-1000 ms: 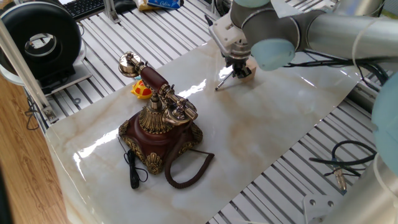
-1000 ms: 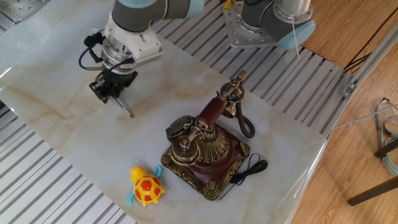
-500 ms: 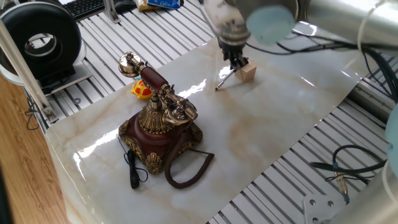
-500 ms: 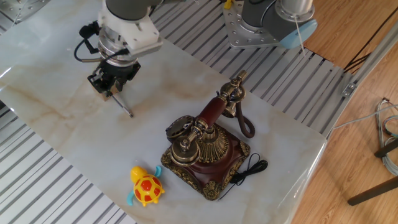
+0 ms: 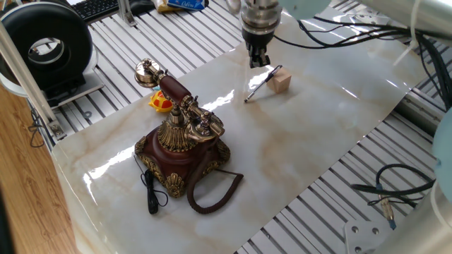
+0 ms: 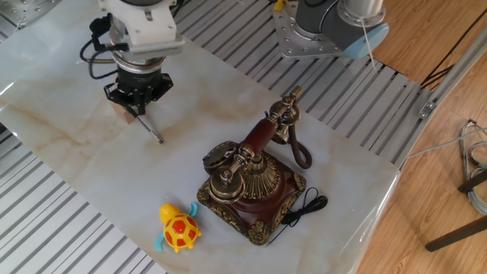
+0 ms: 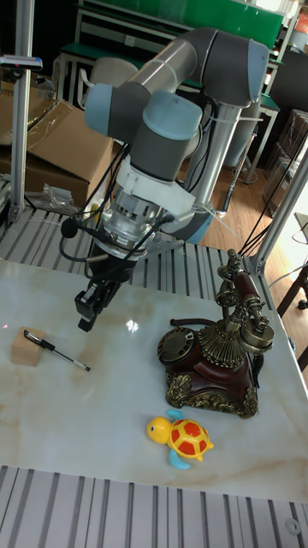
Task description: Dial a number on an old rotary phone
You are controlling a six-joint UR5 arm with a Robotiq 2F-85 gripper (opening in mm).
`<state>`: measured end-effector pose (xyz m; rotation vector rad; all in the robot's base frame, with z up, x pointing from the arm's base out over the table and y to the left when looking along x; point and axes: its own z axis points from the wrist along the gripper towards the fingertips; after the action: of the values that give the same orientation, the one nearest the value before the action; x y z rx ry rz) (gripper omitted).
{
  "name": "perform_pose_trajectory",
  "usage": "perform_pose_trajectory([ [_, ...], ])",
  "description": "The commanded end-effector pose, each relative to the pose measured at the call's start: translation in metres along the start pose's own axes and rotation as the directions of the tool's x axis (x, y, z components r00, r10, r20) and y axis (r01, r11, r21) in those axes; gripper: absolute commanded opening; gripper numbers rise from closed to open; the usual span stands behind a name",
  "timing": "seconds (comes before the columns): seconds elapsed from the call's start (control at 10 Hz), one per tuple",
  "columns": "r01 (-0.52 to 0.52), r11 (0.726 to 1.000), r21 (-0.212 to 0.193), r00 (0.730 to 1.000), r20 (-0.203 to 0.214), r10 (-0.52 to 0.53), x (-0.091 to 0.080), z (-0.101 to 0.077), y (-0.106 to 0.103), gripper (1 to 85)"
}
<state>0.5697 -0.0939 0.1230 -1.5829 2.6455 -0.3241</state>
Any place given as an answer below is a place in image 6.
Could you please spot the perforated metal plate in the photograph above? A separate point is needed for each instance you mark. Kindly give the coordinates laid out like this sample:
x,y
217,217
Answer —
x,y
23,9

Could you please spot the wooden cube block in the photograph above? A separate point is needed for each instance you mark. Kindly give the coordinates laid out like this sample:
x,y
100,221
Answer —
x,y
125,116

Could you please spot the yellow orange toy turtle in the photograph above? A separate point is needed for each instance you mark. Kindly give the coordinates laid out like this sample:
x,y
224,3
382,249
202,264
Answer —
x,y
180,230

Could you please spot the antique maroon brass phone base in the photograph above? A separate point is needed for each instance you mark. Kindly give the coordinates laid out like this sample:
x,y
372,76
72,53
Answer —
x,y
266,205

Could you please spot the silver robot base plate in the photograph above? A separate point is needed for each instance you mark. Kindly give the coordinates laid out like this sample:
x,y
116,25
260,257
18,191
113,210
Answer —
x,y
296,42

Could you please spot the black furniture leg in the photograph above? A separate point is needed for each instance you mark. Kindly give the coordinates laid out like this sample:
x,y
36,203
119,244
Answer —
x,y
472,182
456,236

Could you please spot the antique maroon brass handset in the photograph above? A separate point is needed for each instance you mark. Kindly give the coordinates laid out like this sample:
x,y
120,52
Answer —
x,y
260,137

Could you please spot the yellow plastic piece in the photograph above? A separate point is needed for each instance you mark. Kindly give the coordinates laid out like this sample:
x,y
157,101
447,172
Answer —
x,y
278,4

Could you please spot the glossy marble pattern mat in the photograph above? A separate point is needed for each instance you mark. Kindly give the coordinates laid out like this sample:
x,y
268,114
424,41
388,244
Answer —
x,y
95,171

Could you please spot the aluminium frame post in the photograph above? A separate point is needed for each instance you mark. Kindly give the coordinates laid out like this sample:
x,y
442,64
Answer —
x,y
456,64

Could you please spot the black silver pen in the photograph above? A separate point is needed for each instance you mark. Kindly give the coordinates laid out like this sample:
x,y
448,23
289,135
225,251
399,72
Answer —
x,y
150,129

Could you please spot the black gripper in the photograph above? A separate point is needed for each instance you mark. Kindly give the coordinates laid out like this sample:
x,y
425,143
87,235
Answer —
x,y
139,81

